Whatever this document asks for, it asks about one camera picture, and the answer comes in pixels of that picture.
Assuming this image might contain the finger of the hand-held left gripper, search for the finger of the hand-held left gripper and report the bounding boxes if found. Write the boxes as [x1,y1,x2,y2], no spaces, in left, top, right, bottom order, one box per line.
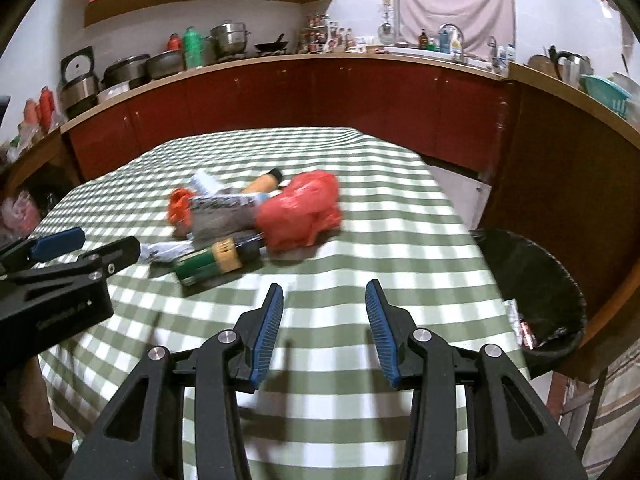
[0,236,142,293]
[0,226,86,276]

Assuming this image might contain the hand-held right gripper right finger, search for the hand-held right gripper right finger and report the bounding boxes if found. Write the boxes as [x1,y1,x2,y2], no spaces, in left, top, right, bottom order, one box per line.
[364,278,588,480]

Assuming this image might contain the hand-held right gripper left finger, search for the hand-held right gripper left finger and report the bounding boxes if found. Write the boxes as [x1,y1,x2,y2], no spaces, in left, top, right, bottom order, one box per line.
[64,282,286,480]

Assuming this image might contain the grey white printed pouch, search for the grey white printed pouch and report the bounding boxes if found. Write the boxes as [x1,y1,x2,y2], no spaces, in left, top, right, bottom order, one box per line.
[187,192,266,246]

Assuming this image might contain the orange bottle with black cap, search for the orange bottle with black cap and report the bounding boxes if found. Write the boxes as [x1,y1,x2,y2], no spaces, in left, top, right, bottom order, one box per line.
[240,168,284,196]

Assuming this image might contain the black lined waste bin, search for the black lined waste bin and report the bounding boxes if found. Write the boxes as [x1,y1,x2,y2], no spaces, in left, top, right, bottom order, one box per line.
[470,228,587,378]

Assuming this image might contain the person's left forearm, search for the person's left forearm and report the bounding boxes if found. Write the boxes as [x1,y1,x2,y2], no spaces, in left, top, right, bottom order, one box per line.
[20,357,55,438]

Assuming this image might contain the pink plastic bag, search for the pink plastic bag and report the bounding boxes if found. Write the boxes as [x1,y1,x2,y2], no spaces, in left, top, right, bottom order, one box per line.
[0,190,41,243]

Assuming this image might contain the white paper scrap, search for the white paper scrap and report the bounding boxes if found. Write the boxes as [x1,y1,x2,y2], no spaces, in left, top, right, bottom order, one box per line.
[140,241,193,263]

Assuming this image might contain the orange packet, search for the orange packet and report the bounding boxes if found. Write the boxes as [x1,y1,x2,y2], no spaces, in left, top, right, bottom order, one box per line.
[167,187,196,226]

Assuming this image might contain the dark bottle with tan label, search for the dark bottle with tan label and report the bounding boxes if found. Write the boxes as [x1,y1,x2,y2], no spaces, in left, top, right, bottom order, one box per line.
[174,232,266,287]

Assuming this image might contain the green white checked tablecloth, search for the green white checked tablecloth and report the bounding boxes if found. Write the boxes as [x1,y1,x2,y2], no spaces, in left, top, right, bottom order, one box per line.
[30,127,531,480]

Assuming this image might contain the white crumpled packet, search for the white crumpled packet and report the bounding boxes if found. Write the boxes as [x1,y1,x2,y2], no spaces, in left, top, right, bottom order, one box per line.
[190,170,226,198]

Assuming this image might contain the orange plastic bottle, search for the orange plastic bottle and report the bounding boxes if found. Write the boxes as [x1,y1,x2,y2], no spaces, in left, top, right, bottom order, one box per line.
[24,99,42,136]
[40,86,55,131]

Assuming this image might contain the red plastic bag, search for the red plastic bag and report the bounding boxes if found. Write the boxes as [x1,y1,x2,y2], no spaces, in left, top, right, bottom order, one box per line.
[255,170,343,253]

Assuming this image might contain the steel rice cooker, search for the steel rice cooker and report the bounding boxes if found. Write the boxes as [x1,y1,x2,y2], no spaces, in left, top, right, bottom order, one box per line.
[59,46,100,118]

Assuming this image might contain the black electric cooker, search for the black electric cooker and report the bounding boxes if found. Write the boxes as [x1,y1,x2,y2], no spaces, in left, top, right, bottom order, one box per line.
[100,54,151,92]

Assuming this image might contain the steel basin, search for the steel basin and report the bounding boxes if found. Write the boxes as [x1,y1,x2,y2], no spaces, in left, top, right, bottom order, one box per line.
[146,49,186,80]

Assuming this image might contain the green thermos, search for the green thermos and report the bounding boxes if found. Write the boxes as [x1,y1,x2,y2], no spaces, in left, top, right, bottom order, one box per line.
[182,26,206,69]

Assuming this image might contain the red lower kitchen cabinets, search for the red lower kitchen cabinets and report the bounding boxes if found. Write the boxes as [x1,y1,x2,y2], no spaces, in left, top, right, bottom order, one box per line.
[60,55,516,181]

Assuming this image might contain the striped cloth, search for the striped cloth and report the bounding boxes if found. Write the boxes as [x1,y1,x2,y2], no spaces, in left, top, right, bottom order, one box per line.
[582,345,640,478]

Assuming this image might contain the steel steamer pot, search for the steel steamer pot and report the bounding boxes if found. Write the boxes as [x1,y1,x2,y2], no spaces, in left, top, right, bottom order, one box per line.
[205,21,250,57]

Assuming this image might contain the wooden side counter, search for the wooden side counter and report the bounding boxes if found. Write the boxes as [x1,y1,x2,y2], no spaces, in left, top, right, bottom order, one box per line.
[480,62,640,361]

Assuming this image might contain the black wok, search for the black wok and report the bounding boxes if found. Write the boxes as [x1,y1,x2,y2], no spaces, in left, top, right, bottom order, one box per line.
[254,33,290,54]

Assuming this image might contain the white sink tray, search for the white sink tray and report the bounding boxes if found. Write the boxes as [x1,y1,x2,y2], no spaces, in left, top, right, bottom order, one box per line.
[382,45,468,61]

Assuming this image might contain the row of seasoning bottles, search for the row of seasoning bottles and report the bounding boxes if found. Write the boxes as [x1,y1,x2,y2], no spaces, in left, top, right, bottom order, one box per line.
[299,12,358,54]

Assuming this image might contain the hanging metal strainer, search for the hanging metal strainer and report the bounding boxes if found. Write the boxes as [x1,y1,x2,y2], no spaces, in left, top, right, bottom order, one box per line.
[377,0,396,46]

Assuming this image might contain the curved steel faucet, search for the curved steel faucet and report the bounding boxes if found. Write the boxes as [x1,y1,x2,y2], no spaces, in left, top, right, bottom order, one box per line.
[439,23,466,58]

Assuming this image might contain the teal plastic colander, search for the teal plastic colander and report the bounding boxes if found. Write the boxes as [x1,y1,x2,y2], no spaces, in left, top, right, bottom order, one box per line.
[580,74,632,117]

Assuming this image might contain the steel kettle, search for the steel kettle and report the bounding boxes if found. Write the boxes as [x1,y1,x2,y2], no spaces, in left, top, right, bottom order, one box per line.
[547,46,593,86]

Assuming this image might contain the pink cloth curtain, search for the pink cloth curtain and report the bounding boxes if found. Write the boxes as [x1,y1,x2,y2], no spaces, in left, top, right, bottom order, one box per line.
[397,0,516,51]

